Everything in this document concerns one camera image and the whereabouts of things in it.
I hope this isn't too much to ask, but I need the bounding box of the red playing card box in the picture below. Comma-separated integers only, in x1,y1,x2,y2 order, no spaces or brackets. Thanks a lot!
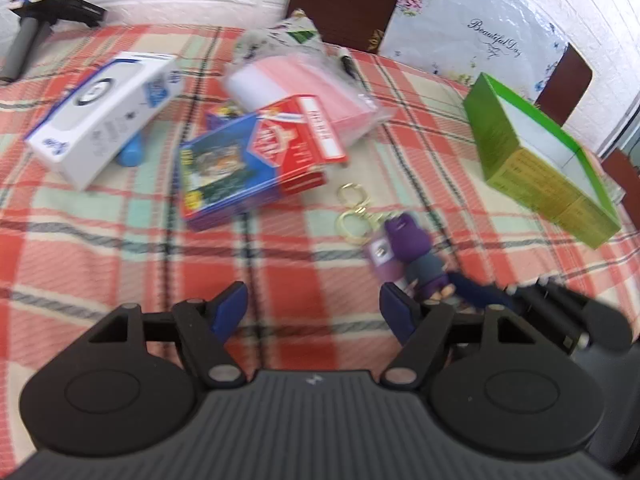
256,94,349,197

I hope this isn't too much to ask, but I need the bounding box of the black device with grey handle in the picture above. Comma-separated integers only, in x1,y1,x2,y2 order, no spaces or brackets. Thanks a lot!
0,0,109,86

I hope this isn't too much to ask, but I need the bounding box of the blue plastic object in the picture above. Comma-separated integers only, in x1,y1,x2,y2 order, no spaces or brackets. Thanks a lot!
116,130,147,168

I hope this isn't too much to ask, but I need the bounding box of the white printed carton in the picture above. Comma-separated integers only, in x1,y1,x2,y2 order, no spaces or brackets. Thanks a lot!
24,51,184,192

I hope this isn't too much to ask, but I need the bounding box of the pink packet in clear bag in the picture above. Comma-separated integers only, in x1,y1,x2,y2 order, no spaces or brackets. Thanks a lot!
221,10,393,147

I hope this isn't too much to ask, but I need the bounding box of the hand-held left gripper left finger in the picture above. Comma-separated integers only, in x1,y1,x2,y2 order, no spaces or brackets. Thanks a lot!
89,281,250,389

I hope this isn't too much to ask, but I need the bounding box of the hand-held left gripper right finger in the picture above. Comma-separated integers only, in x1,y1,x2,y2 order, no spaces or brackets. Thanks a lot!
379,282,572,389

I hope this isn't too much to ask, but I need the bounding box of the green cardboard box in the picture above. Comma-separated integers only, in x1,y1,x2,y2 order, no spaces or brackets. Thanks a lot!
462,72,622,251

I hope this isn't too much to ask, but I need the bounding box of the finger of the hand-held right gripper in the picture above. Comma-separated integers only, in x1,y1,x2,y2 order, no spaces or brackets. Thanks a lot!
545,296,634,357
449,272,593,322

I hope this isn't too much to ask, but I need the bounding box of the blue picture card box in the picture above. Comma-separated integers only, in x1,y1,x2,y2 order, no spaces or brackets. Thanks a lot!
179,110,281,232

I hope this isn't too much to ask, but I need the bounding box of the plaid blanket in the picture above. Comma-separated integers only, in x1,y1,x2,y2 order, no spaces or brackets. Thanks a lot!
0,24,640,411

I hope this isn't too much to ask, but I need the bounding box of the small blue yellow packet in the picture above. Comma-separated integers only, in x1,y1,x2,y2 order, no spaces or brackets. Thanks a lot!
205,102,251,133

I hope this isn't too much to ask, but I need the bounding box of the purple figurine keychain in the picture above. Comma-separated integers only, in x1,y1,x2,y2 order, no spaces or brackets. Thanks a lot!
336,182,453,307

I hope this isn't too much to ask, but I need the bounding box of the floral pillow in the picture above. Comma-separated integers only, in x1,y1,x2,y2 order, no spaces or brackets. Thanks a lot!
377,0,572,92

